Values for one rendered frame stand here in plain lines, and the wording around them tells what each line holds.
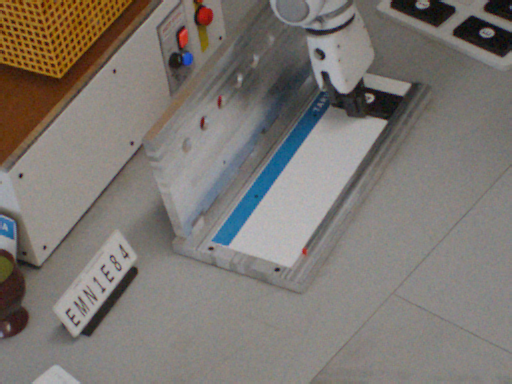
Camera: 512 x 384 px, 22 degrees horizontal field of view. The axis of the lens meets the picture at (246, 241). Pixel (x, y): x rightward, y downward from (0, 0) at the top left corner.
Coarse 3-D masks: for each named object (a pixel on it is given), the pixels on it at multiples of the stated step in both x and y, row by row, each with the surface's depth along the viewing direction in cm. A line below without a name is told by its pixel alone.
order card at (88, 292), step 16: (112, 240) 180; (96, 256) 178; (112, 256) 180; (128, 256) 182; (96, 272) 178; (112, 272) 180; (80, 288) 175; (96, 288) 177; (112, 288) 180; (64, 304) 173; (80, 304) 175; (96, 304) 177; (64, 320) 173; (80, 320) 175
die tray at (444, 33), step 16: (384, 0) 219; (448, 0) 217; (464, 0) 216; (480, 0) 216; (384, 16) 217; (400, 16) 215; (464, 16) 213; (480, 16) 213; (432, 32) 211; (448, 32) 211; (464, 48) 207; (480, 48) 207; (496, 64) 204
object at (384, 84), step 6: (366, 78) 202; (372, 78) 201; (378, 78) 201; (384, 78) 201; (366, 84) 200; (372, 84) 201; (378, 84) 200; (384, 84) 200; (390, 84) 200; (396, 84) 200; (402, 84) 199; (408, 84) 199; (384, 90) 199; (390, 90) 199; (396, 90) 199; (402, 90) 198
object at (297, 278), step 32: (416, 96) 199; (288, 128) 197; (256, 160) 193; (384, 160) 190; (352, 192) 186; (192, 224) 183; (192, 256) 183; (224, 256) 180; (320, 256) 178; (288, 288) 177
